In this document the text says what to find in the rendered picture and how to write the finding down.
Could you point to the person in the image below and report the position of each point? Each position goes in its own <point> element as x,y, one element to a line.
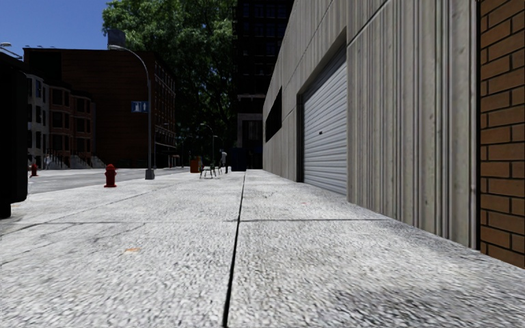
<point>224,160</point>

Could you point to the dark red brick building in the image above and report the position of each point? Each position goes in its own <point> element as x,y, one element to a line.
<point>119,106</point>

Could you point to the dark glass tower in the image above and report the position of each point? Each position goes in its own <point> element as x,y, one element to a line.
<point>256,61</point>

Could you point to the red brick row houses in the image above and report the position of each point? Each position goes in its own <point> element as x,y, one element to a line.
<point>57,123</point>

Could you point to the trees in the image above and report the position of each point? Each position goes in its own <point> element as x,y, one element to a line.
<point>192,61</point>

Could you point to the dark box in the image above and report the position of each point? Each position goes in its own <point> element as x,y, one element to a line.
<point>12,135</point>

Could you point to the orange bin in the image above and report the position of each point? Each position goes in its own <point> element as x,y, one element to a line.
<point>194,165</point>

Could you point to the pale concrete building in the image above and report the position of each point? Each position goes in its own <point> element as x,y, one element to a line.
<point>402,119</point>

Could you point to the grey street lamp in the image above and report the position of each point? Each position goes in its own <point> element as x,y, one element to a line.
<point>149,123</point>
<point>211,141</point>
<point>8,48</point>

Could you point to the red fire hydrant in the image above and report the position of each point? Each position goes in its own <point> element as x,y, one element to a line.
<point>34,169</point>
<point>110,176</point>

